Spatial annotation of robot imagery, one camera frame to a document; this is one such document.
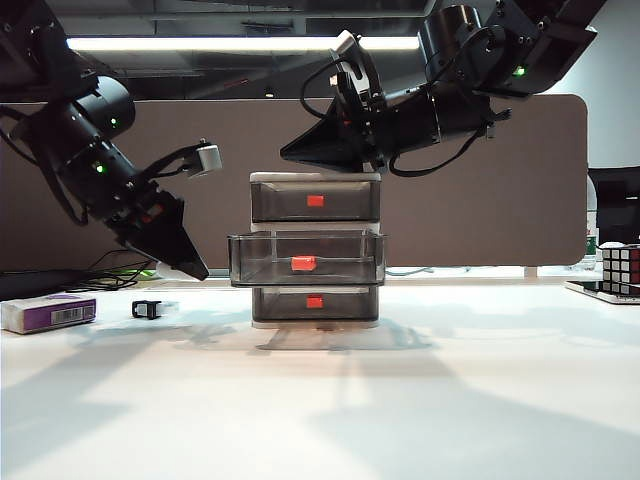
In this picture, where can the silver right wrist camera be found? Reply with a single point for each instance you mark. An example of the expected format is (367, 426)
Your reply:
(346, 42)

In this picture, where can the rubik's cube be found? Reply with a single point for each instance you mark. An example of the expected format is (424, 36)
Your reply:
(620, 267)

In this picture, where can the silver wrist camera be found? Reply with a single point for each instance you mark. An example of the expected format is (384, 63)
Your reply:
(346, 42)
(207, 159)

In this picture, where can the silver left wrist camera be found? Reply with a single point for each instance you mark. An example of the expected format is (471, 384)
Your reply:
(207, 159)

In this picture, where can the purple white tissue pack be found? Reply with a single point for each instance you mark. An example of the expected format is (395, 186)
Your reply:
(45, 315)

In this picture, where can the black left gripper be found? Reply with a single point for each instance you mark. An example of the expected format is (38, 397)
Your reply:
(132, 207)

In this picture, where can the long ceiling light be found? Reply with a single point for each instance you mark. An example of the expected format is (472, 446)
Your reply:
(225, 43)

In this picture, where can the white partition foot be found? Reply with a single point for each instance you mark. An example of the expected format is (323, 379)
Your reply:
(530, 272)

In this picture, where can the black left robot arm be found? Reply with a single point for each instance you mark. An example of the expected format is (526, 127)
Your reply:
(75, 135)

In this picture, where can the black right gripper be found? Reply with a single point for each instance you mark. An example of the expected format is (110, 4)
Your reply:
(370, 125)

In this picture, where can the white flat tray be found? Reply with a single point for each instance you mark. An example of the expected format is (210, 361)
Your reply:
(600, 294)

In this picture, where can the black monitor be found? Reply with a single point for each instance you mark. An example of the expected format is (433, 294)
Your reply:
(615, 210)

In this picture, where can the brown desk partition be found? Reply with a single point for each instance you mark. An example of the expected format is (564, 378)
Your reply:
(475, 215)

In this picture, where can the clear bottle with green label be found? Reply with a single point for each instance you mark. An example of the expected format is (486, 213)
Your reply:
(591, 235)

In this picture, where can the white drawer cabinet frame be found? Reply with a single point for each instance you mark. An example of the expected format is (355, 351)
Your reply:
(315, 176)

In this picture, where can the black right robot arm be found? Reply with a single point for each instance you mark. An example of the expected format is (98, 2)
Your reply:
(500, 55)

